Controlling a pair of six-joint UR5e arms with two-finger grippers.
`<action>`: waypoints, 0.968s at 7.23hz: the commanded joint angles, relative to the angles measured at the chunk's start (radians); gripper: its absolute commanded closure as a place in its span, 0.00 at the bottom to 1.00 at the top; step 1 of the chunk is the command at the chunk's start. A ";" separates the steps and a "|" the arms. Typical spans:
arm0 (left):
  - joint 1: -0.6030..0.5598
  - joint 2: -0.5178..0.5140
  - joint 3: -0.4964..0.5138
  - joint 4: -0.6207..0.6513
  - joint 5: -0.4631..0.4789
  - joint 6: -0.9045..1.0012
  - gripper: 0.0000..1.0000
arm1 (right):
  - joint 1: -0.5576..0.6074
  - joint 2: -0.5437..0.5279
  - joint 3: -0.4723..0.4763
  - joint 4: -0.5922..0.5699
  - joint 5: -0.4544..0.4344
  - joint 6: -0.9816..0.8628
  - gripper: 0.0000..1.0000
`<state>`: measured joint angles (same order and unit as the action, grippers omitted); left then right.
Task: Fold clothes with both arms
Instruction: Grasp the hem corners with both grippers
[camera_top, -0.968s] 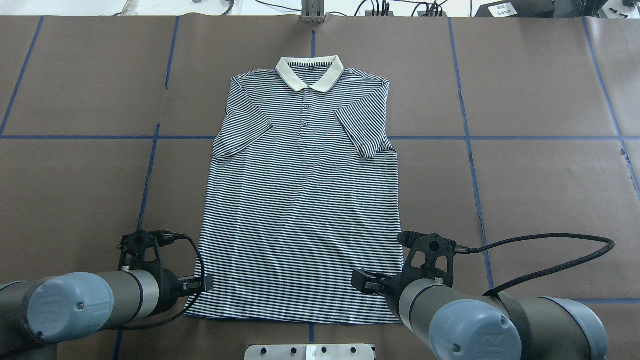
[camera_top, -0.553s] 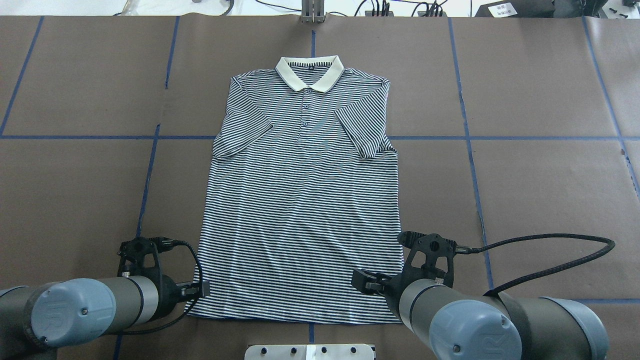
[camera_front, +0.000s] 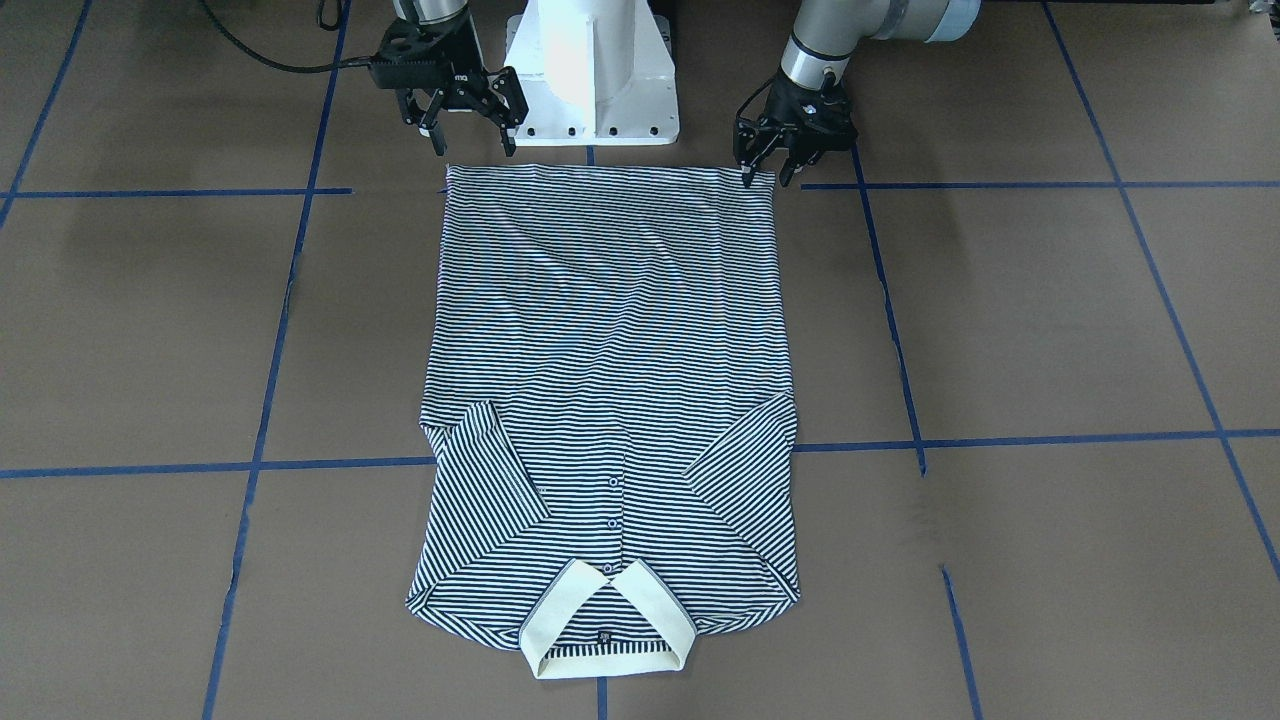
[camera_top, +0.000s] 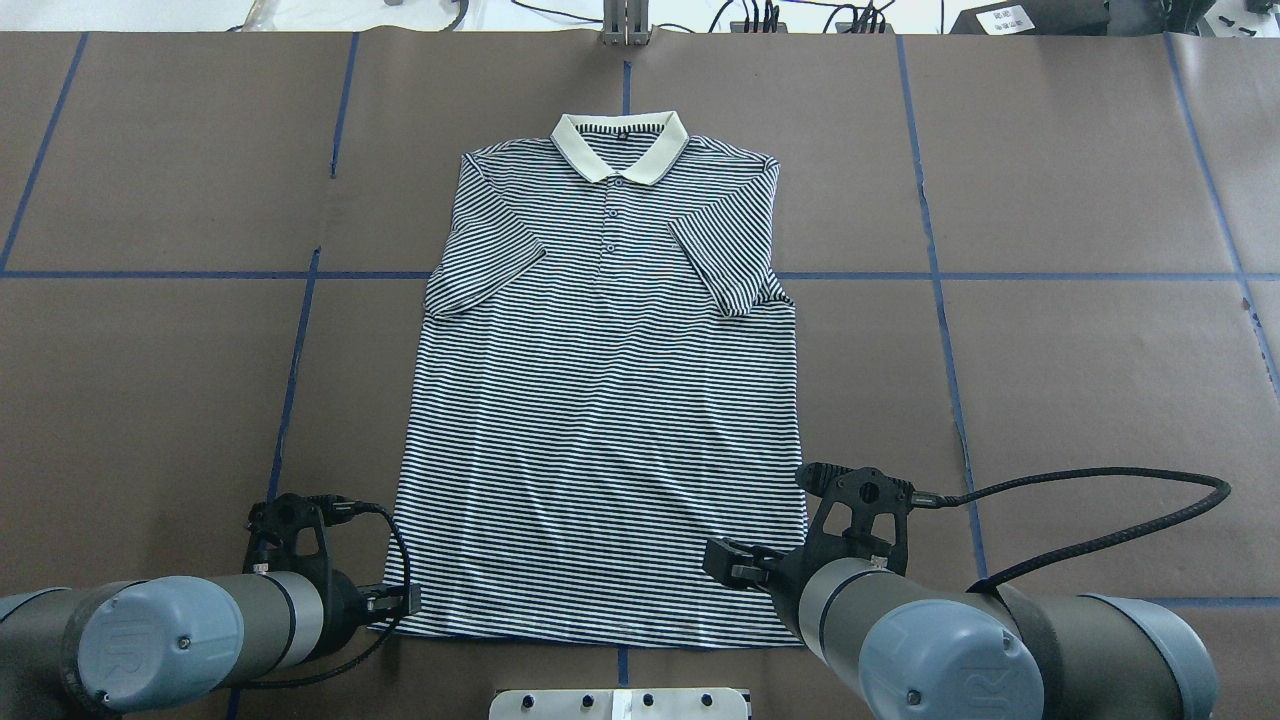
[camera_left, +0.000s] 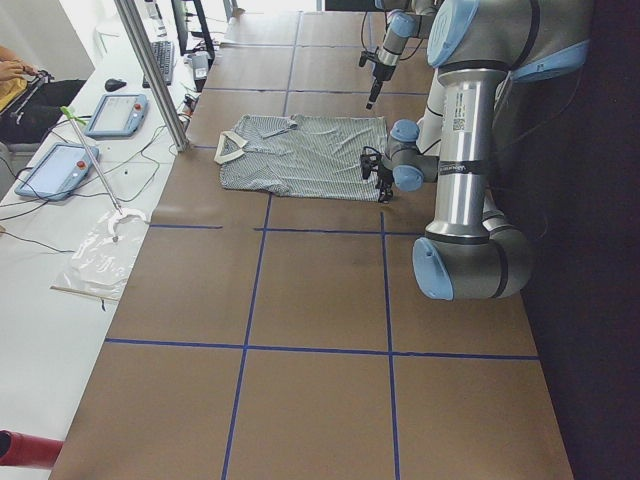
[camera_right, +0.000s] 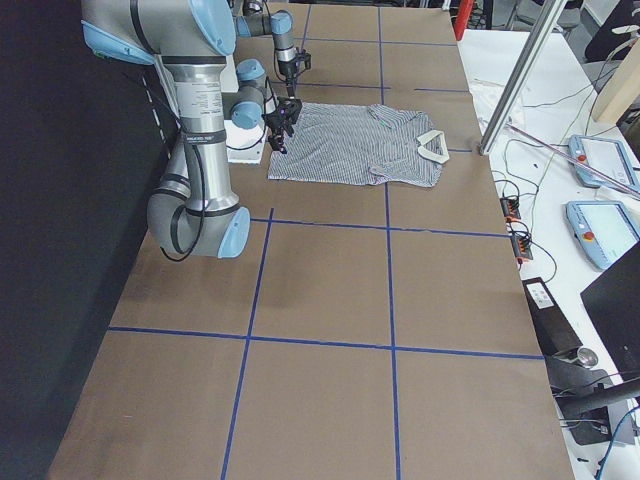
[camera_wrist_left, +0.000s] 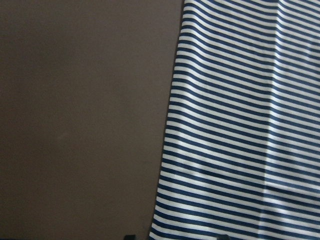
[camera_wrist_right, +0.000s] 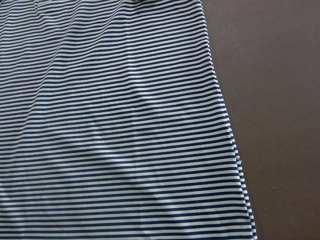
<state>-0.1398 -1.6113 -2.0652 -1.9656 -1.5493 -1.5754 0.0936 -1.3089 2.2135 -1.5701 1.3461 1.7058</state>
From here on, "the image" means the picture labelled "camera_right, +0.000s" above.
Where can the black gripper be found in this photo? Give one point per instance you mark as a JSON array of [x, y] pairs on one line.
[[278, 122], [288, 71]]

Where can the navy white striped polo shirt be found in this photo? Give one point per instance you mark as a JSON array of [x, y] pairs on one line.
[[362, 145]]

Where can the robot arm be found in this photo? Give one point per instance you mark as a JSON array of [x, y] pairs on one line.
[[223, 64], [254, 19]]

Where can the brown paper table cover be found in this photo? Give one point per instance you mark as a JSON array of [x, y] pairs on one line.
[[365, 332]]

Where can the right orange port hub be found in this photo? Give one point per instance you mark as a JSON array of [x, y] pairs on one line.
[[521, 245]]

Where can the upper teach pendant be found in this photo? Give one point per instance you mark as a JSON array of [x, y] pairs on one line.
[[605, 155]]

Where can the teach pendant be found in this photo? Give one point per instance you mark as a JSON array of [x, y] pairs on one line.
[[605, 155], [605, 230]]

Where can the lower teach pendant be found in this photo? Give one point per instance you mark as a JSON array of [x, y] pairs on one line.
[[605, 230]]

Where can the black box with white label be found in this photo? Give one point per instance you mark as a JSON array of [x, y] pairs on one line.
[[554, 332]]

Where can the black monitor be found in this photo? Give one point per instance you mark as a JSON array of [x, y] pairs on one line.
[[612, 304]]

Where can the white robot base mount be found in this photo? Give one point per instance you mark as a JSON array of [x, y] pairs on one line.
[[245, 145]]

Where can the aluminium frame post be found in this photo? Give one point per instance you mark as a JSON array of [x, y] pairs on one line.
[[550, 13]]

